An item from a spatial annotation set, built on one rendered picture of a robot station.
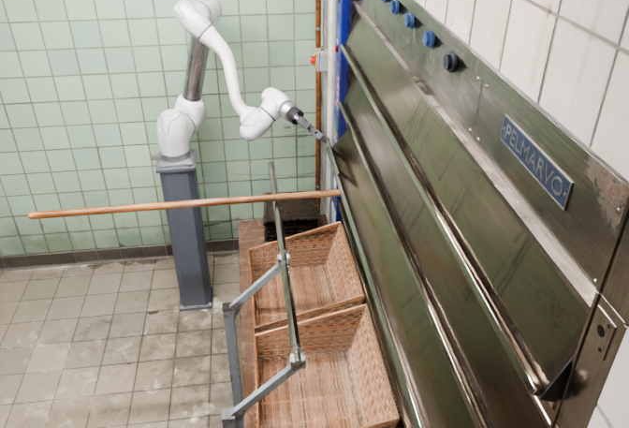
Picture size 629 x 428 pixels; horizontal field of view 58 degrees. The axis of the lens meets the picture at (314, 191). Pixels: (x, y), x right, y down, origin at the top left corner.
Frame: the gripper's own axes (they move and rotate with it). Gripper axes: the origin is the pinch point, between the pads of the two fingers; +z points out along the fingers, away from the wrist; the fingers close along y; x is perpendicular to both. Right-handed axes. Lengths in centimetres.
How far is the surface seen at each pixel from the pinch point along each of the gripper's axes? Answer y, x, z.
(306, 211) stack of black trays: 37, 37, -4
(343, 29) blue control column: -19.6, -42.9, -9.9
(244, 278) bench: 20, 81, 1
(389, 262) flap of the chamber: -42, 17, 81
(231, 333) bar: -31, 81, 44
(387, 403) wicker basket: -21, 57, 104
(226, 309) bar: -40, 72, 41
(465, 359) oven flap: -84, 15, 126
